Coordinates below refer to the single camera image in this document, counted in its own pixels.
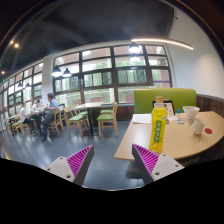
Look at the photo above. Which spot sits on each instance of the long curved linear light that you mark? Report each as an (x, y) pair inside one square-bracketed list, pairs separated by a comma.
[(163, 41)]

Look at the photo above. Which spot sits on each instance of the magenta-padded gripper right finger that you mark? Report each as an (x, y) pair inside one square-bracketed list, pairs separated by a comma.
[(166, 165)]

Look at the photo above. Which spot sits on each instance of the white paper sheets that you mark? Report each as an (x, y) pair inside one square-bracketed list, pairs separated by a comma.
[(141, 118)]

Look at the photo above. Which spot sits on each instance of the green upholstered bench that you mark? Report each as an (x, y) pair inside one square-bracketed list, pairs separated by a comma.
[(143, 100)]

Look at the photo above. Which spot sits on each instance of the black framed window wall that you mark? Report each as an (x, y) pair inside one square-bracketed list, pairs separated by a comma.
[(100, 78)]

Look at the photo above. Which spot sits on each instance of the yellow drink bottle green label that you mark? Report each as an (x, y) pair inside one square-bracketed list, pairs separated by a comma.
[(158, 126)]

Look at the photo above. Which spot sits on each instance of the black pendant lamps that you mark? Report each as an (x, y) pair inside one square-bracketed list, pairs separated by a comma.
[(56, 71)]

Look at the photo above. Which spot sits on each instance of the small blue-capped white bottle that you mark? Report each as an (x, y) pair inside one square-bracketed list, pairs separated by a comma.
[(178, 114)]

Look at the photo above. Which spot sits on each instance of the black framed picture stand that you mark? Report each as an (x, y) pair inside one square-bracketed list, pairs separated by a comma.
[(170, 107)]

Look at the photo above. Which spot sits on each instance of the white ceramic mug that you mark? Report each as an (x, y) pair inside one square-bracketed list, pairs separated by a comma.
[(197, 127)]

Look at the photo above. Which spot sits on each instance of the person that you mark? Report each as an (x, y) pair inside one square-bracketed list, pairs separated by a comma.
[(23, 115), (50, 111), (36, 106)]

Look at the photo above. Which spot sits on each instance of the small white flat device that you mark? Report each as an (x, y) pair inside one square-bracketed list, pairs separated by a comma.
[(179, 121)]

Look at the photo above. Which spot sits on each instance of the flat round red coaster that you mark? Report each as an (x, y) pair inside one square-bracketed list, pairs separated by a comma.
[(208, 131)]

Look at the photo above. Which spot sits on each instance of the white ceramic bowl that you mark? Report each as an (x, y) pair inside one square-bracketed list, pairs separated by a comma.
[(191, 111)]

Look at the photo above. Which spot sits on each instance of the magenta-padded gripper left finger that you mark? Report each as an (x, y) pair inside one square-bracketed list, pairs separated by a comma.
[(60, 166)]

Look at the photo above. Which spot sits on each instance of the wooden dining table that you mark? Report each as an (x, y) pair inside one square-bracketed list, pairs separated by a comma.
[(87, 105)]

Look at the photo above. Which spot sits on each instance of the wooden chairs with green seats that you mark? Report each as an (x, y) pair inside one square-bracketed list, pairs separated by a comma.
[(106, 117)]

